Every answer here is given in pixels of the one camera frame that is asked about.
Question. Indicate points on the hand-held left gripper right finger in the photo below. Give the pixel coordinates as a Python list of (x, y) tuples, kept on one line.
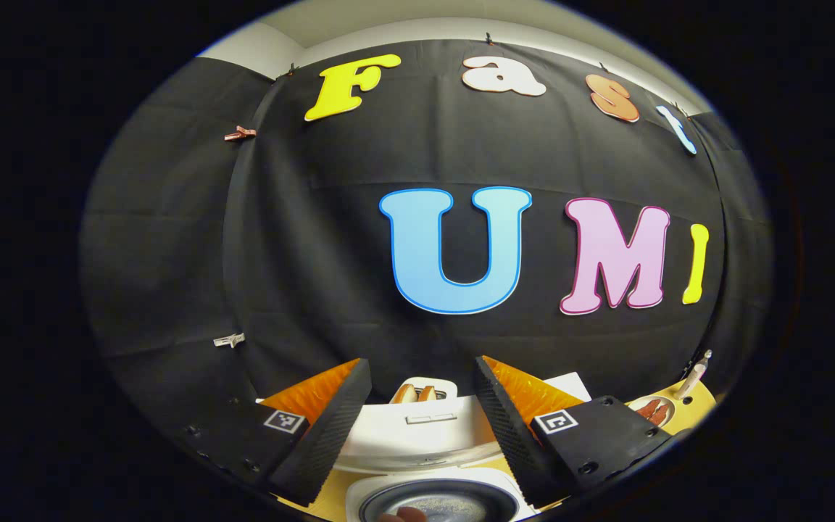
[(508, 442)]

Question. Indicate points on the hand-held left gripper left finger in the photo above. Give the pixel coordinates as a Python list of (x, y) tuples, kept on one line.
[(334, 442)]

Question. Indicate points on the white rice cooker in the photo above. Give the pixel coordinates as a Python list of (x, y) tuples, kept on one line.
[(417, 435)]

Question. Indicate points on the white toaster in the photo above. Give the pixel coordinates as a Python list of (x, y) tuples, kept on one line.
[(446, 384)]

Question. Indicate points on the toasted bread slice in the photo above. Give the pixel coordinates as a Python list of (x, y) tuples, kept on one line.
[(427, 394), (404, 394)]

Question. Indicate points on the red sausage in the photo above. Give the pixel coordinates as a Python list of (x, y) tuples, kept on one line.
[(659, 412), (646, 410)]

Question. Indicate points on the white cloth clip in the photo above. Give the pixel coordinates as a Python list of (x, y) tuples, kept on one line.
[(229, 340)]

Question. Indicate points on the white round plate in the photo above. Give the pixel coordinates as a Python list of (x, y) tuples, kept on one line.
[(667, 406)]

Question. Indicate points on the clear bottle with pink label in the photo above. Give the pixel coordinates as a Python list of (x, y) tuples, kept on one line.
[(694, 373)]

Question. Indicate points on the black backdrop cloth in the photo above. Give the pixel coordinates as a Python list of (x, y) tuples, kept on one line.
[(316, 217)]

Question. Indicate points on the pink cloth clip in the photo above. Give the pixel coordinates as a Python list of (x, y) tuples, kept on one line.
[(240, 133)]

